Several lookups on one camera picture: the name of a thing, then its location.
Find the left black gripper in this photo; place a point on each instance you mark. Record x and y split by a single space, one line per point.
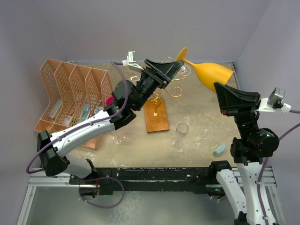
161 73

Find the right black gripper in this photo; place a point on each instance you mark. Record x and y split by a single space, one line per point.
232 101

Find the yellow plastic wine glass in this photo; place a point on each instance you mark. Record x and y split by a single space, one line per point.
208 73

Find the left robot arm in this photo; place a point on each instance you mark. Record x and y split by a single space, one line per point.
53 149

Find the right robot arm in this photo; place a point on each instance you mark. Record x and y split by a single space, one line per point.
249 203

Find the pink plastic wine glass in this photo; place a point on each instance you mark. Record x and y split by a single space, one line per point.
109 100

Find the light blue small box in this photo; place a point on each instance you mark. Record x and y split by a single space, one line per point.
219 150

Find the clear champagne flute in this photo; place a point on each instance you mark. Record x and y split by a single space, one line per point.
182 130

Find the round white blue tin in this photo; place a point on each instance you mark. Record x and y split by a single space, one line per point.
98 109

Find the clear glass left front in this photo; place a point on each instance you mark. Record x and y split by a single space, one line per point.
118 137

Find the blue toothbrush package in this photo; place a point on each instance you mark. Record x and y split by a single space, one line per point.
84 114

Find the orange plastic file organizer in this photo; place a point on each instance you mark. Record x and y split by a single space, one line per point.
77 86

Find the silver red tube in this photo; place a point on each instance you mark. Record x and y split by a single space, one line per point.
55 109

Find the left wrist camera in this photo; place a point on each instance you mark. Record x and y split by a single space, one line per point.
131 62

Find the gold wire wine glass rack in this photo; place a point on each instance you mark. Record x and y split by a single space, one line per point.
154 108

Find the black table front rail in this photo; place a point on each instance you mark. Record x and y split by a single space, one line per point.
198 180

